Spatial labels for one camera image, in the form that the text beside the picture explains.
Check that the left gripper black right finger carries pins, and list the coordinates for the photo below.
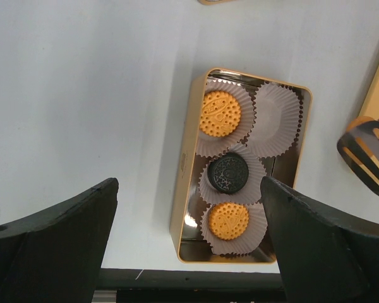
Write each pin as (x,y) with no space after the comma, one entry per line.
(323,254)

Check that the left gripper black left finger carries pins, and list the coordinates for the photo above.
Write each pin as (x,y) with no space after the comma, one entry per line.
(55,255)

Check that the orange cookie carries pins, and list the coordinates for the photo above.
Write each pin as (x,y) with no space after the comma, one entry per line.
(221,114)
(228,221)

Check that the metal tongs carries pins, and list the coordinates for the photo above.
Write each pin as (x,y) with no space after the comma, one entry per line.
(359,148)

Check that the black cookie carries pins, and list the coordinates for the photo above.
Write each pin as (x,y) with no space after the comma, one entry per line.
(229,173)

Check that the silver tin lid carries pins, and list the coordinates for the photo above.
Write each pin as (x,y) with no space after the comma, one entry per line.
(213,2)

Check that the yellow cookie tin box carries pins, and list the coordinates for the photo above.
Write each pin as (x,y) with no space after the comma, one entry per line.
(239,129)

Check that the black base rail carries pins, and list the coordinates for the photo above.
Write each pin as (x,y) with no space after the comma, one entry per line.
(117,285)

